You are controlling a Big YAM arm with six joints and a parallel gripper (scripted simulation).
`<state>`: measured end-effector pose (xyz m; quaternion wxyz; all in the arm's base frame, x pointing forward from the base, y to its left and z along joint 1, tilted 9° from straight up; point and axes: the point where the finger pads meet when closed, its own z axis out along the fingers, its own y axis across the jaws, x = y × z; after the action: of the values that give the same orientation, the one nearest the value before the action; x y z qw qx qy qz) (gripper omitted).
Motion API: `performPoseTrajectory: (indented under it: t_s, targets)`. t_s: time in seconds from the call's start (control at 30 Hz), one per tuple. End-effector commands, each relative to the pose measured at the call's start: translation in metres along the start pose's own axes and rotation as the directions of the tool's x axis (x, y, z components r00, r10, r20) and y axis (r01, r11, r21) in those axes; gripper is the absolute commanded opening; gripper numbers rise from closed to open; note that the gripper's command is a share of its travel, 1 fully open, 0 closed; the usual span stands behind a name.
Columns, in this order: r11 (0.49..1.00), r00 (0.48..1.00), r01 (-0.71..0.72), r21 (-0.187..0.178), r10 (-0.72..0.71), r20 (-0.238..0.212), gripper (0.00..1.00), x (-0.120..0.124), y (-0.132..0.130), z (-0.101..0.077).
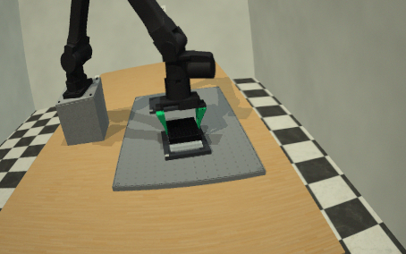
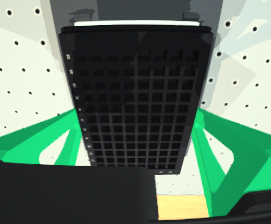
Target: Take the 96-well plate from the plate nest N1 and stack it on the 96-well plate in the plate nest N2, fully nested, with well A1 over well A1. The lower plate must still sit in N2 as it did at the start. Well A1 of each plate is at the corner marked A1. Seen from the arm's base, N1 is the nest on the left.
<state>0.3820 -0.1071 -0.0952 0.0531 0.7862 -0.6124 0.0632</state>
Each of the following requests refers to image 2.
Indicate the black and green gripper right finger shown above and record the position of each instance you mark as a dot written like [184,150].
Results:
[250,170]

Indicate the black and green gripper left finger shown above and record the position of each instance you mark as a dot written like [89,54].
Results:
[26,144]

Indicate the grey flat base plate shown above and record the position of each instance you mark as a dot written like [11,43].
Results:
[33,86]

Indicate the black well plate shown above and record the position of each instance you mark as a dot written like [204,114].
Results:
[115,132]

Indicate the dark grey rectangular frame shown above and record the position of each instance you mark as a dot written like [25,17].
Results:
[206,12]

